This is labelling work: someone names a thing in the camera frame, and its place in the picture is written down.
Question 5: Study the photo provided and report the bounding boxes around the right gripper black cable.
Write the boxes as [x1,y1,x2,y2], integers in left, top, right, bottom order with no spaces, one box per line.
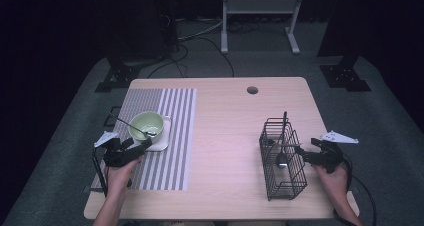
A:
[333,154,378,226]

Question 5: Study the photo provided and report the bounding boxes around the grey floor cable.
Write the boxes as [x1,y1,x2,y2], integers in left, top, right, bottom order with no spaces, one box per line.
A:
[178,19,224,42]

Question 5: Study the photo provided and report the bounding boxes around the striped placemat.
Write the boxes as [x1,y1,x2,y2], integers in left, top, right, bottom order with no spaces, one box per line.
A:
[90,87,198,191]

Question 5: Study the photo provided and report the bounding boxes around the black square floor frame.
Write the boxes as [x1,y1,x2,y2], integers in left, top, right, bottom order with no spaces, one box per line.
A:
[103,106,123,127]

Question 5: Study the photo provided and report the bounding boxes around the person's left hand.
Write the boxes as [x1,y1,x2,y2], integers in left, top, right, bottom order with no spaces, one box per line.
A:
[105,155,144,195]

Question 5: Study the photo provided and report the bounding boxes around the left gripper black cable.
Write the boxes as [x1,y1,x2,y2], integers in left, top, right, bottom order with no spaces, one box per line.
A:
[92,147,109,198]

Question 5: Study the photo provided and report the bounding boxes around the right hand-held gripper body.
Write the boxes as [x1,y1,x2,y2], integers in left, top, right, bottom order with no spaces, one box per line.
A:
[315,129,359,174]

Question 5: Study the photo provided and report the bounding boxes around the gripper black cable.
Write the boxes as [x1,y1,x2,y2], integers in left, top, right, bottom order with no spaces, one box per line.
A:
[92,147,109,198]
[333,154,378,226]

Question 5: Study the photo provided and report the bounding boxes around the person's right hand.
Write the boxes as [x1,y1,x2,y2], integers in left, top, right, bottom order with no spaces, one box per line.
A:
[313,164,351,206]

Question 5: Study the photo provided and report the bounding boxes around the white metal stand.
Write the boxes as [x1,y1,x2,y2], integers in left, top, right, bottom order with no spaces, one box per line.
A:
[220,0,306,55]

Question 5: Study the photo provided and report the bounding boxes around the silver utensil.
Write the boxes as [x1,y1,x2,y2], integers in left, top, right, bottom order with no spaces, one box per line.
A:
[268,139,302,149]

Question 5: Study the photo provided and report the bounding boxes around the black wire basket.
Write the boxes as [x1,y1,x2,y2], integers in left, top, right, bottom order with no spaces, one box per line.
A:
[259,117,308,201]

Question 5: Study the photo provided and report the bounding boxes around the black floor cable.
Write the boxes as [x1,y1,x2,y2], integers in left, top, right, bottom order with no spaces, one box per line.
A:
[146,35,235,79]

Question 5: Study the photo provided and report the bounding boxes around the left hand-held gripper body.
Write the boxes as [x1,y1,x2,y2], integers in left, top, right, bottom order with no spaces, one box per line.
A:
[93,131,141,169]

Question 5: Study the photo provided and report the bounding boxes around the black-handled utensil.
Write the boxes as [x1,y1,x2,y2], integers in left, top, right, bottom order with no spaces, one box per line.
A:
[275,111,290,170]

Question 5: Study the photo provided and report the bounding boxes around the light green bowl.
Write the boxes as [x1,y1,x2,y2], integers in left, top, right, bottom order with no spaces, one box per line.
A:
[128,111,165,143]

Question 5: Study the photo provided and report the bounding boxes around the black stand base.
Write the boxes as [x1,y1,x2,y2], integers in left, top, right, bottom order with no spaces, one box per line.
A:
[319,54,372,93]
[94,57,142,94]

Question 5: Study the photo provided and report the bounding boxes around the white square plate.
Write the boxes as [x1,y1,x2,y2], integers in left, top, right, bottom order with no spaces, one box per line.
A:
[128,115,172,153]

